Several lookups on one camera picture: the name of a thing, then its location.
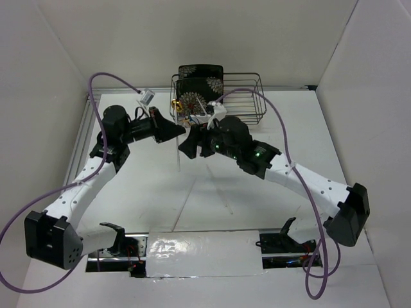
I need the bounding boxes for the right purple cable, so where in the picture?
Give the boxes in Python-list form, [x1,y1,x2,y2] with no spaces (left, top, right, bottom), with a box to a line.
[211,88,341,301]

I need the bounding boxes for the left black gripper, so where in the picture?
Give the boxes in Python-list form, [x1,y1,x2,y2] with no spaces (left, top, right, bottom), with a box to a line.
[120,106,186,144]

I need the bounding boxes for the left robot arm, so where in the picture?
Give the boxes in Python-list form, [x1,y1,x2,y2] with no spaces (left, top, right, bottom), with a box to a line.
[24,105,186,270]

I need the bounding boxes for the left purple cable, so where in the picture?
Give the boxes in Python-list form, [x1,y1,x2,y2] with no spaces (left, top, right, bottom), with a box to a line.
[0,73,142,295]

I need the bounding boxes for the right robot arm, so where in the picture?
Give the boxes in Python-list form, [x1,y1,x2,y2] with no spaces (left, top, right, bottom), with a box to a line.
[179,116,370,252]

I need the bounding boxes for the wire dish rack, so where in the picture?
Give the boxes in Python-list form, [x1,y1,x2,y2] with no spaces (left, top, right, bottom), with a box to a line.
[169,72,266,128]

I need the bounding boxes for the black floral plate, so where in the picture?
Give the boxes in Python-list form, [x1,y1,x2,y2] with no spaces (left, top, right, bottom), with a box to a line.
[178,64,224,94]
[176,78,223,116]

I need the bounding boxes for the rear black floral plate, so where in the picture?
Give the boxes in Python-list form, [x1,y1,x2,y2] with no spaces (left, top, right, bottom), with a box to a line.
[178,64,224,94]

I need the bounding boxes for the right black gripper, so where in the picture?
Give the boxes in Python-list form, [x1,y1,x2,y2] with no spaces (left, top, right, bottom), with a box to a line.
[179,118,240,159]

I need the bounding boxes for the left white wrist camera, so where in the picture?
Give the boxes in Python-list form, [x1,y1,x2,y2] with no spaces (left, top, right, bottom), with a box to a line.
[137,89,155,107]

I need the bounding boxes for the purple cable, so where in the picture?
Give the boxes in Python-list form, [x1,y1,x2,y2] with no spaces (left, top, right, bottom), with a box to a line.
[211,88,341,301]
[0,73,142,295]

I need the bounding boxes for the front black floral plate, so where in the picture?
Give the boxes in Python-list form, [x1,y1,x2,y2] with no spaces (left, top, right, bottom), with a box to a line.
[176,78,223,116]

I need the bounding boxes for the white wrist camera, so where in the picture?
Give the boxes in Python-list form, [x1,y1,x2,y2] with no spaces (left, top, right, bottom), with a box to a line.
[137,89,155,107]
[206,101,227,130]

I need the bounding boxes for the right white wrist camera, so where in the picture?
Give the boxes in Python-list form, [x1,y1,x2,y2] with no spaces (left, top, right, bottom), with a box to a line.
[206,101,227,130]

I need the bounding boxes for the white utensil caddy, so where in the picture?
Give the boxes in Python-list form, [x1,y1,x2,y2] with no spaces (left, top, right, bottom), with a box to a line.
[179,114,214,128]

